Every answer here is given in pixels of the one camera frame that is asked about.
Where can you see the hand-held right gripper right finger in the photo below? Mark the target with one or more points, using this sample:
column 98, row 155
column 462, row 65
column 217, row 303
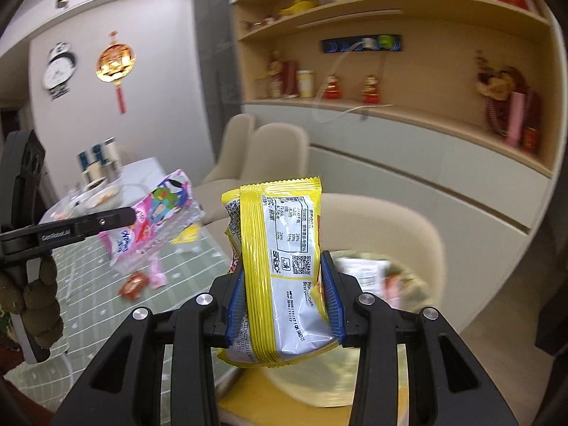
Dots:
column 333, row 301

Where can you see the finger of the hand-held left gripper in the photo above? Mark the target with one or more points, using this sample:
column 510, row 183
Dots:
column 88, row 225

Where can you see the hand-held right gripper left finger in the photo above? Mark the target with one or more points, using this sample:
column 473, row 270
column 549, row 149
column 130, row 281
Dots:
column 235, row 315

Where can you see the pink colourful snack packet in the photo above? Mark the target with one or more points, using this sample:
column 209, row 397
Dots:
column 155, row 213

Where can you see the yellow snack packet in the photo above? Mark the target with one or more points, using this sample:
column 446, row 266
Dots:
column 284, row 239

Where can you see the person's left hand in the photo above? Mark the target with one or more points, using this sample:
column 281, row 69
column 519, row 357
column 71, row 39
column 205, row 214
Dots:
column 40, row 310

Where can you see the white gold rimmed bowl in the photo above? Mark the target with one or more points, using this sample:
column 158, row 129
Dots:
column 104, row 195

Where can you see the green checked tablecloth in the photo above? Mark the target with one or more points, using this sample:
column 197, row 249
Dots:
column 186, row 284

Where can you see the dark blue thermos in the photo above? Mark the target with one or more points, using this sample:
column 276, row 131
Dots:
column 83, row 160

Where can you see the small red packet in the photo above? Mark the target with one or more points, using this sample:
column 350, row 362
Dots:
column 133, row 285

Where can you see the yellow seat cushion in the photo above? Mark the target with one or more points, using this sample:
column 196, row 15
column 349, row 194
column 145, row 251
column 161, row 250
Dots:
column 266, row 386

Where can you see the white thermos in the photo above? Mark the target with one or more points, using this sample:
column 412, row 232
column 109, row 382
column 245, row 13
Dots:
column 112, row 150

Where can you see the small pink packet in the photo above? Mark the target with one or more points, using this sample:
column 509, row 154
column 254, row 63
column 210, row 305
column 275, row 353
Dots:
column 157, row 277

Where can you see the beige chair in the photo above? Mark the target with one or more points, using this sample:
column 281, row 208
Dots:
column 381, row 226
column 275, row 155
column 235, row 142

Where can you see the small yellow wrapper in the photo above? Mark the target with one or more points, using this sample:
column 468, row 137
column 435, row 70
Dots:
column 188, row 236

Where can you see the red gold hanging ornament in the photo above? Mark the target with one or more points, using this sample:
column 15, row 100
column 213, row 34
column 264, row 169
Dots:
column 115, row 62

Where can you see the white sideboard cabinet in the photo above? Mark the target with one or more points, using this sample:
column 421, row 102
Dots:
column 399, row 173

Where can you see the red gold figurine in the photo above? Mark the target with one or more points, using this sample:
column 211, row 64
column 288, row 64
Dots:
column 332, row 88
column 369, row 91

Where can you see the white jar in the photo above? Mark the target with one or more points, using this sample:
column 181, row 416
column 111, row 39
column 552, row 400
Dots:
column 305, row 84

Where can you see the dark red bag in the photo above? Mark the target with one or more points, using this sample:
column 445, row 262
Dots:
column 290, row 80

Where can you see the gold doll figurine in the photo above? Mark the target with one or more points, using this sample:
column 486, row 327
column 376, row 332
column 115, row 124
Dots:
column 275, row 71

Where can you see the black power strip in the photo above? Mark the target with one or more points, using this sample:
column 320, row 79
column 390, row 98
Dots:
column 330, row 45

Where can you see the red can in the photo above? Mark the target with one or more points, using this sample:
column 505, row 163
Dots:
column 530, row 138

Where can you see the pink box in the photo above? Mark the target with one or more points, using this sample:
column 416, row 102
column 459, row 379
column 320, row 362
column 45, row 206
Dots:
column 515, row 117

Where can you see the red doll decoration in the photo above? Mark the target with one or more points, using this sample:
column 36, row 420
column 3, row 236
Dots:
column 501, row 84

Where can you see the yellow teapot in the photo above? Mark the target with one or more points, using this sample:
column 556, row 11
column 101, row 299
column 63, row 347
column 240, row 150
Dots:
column 297, row 8

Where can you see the panda wall clock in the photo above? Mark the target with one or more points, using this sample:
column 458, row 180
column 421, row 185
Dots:
column 57, row 71

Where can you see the wooden wall shelf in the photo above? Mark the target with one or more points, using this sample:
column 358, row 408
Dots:
column 443, row 57

